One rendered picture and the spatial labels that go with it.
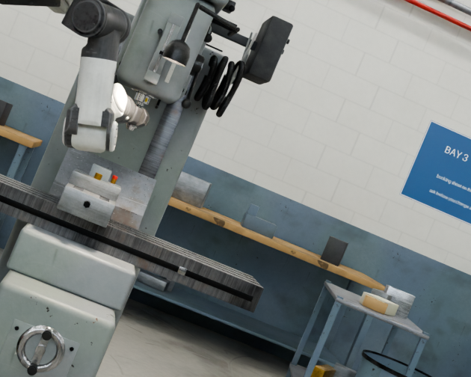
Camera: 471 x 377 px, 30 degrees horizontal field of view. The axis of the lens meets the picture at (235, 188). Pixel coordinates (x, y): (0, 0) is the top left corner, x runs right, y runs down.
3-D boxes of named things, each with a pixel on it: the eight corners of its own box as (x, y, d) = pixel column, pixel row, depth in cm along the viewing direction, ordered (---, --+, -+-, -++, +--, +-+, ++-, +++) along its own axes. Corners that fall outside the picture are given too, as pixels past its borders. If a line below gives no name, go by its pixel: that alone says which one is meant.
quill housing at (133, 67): (178, 105, 264) (220, 5, 264) (113, 78, 261) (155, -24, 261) (173, 107, 283) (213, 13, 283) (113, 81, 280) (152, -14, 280)
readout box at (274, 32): (273, 84, 297) (297, 25, 297) (247, 72, 296) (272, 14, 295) (262, 87, 317) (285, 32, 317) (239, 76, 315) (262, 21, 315)
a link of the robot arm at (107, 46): (101, 57, 214) (108, 0, 213) (68, 54, 217) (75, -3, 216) (122, 63, 225) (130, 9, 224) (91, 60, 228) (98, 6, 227)
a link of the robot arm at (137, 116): (155, 107, 267) (140, 99, 256) (142, 137, 267) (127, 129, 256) (119, 93, 271) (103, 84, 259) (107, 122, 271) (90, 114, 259)
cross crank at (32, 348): (52, 384, 216) (72, 339, 216) (6, 367, 214) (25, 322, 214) (57, 367, 232) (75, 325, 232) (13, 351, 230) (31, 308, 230)
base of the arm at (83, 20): (77, 49, 214) (111, 18, 211) (48, 9, 216) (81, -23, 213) (106, 57, 228) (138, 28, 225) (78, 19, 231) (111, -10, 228)
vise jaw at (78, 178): (115, 202, 264) (120, 189, 264) (68, 182, 262) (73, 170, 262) (116, 200, 270) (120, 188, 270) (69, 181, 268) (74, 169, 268)
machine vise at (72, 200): (105, 228, 252) (121, 192, 252) (55, 208, 250) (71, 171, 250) (108, 216, 287) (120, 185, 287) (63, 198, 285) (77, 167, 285)
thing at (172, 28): (156, 84, 259) (184, 17, 259) (143, 78, 259) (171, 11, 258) (155, 84, 263) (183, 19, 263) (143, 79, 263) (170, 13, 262)
